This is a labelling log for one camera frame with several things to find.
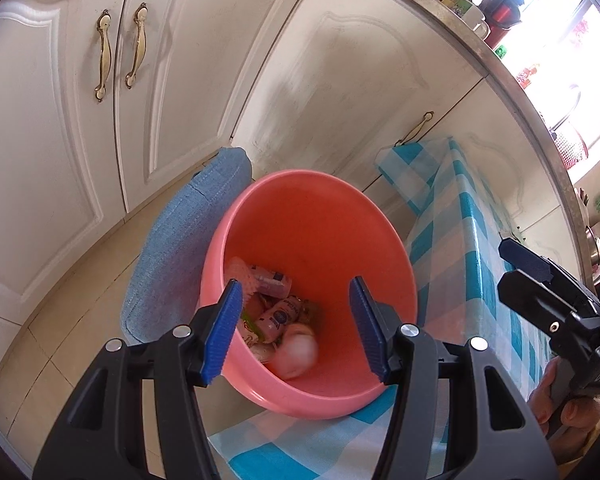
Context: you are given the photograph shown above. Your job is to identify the pink plastic basin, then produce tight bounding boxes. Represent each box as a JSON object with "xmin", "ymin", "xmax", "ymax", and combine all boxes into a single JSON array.
[{"xmin": 199, "ymin": 170, "xmax": 420, "ymax": 420}]

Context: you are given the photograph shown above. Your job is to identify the brass cabinet handle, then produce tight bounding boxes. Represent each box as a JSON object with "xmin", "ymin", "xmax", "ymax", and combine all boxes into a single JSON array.
[
  {"xmin": 125, "ymin": 2, "xmax": 148, "ymax": 88},
  {"xmin": 394, "ymin": 111, "xmax": 435, "ymax": 146},
  {"xmin": 95, "ymin": 9, "xmax": 113, "ymax": 103}
]

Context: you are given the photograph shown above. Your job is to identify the red thermos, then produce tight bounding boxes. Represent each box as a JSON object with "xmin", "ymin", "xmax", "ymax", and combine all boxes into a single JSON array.
[{"xmin": 480, "ymin": 0, "xmax": 523, "ymax": 48}]

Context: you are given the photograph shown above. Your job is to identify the blue fabric stool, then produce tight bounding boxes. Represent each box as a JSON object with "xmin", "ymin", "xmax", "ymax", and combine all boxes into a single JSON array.
[{"xmin": 120, "ymin": 147, "xmax": 253, "ymax": 346}]

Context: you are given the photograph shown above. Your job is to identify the red plastic basket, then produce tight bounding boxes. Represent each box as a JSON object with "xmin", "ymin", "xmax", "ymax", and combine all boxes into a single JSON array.
[{"xmin": 550, "ymin": 120, "xmax": 588, "ymax": 166}]

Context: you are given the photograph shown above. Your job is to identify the person's right hand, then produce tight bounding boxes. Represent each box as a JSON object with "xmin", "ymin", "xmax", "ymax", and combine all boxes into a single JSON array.
[{"xmin": 527, "ymin": 360, "xmax": 600, "ymax": 442}]

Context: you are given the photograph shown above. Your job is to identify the blue white checked tablecloth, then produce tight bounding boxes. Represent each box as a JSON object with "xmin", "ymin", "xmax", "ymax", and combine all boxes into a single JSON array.
[{"xmin": 207, "ymin": 137, "xmax": 588, "ymax": 480}]

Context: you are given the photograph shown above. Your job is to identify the white plastic packet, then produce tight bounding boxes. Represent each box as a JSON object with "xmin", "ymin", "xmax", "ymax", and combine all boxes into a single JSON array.
[{"xmin": 237, "ymin": 305, "xmax": 281, "ymax": 363}]

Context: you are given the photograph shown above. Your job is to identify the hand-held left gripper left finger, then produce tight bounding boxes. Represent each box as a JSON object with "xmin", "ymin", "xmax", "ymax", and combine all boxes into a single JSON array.
[{"xmin": 32, "ymin": 279, "xmax": 244, "ymax": 480}]

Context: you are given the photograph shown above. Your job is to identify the grey kitchen countertop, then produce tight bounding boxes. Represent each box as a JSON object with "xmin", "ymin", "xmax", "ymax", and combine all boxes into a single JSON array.
[{"xmin": 325, "ymin": 0, "xmax": 600, "ymax": 286}]

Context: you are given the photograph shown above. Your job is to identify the white foam fruit net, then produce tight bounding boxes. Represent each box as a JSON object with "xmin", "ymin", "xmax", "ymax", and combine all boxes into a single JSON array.
[{"xmin": 225, "ymin": 256, "xmax": 261, "ymax": 296}]

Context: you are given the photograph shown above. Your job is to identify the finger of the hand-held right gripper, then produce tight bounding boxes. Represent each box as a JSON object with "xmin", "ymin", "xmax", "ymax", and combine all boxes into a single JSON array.
[
  {"xmin": 499, "ymin": 237, "xmax": 600, "ymax": 311},
  {"xmin": 497, "ymin": 270, "xmax": 600, "ymax": 346}
]

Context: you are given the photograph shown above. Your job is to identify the red window decoration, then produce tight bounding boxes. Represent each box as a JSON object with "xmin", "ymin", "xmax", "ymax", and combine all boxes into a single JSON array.
[{"xmin": 516, "ymin": 62, "xmax": 542, "ymax": 88}]

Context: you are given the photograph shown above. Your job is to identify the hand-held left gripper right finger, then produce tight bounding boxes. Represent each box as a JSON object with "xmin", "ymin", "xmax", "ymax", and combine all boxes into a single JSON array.
[{"xmin": 348, "ymin": 276, "xmax": 551, "ymax": 480}]

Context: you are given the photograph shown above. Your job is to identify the white cabinet door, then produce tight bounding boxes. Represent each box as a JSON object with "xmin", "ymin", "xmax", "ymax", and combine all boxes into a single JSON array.
[
  {"xmin": 0, "ymin": 0, "xmax": 136, "ymax": 321},
  {"xmin": 230, "ymin": 0, "xmax": 488, "ymax": 201},
  {"xmin": 112, "ymin": 0, "xmax": 326, "ymax": 213},
  {"xmin": 365, "ymin": 77, "xmax": 556, "ymax": 241}
]

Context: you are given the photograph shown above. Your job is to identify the white tissue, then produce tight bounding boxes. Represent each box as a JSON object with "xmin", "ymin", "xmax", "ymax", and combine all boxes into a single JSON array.
[{"xmin": 270, "ymin": 332, "xmax": 318, "ymax": 381}]

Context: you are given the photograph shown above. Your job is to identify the white cup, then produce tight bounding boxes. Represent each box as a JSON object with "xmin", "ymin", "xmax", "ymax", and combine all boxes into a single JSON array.
[{"xmin": 467, "ymin": 7, "xmax": 492, "ymax": 41}]

